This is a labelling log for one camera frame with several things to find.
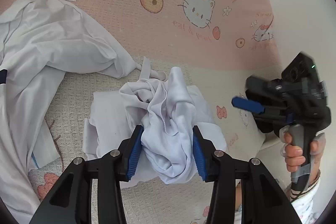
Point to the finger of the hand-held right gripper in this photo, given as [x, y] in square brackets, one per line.
[246, 104]
[260, 87]

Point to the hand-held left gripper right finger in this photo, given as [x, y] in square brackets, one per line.
[200, 158]

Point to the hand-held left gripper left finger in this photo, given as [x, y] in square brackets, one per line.
[134, 155]

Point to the white t-shirt with navy trim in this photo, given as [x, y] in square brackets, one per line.
[105, 114]

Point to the person's right hand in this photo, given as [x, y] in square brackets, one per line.
[294, 158]

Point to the person's bare leg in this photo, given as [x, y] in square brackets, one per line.
[238, 197]

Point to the printed white pajamas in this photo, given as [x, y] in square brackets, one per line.
[304, 208]

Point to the pale white garment with strip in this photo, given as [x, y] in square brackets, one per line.
[39, 43]

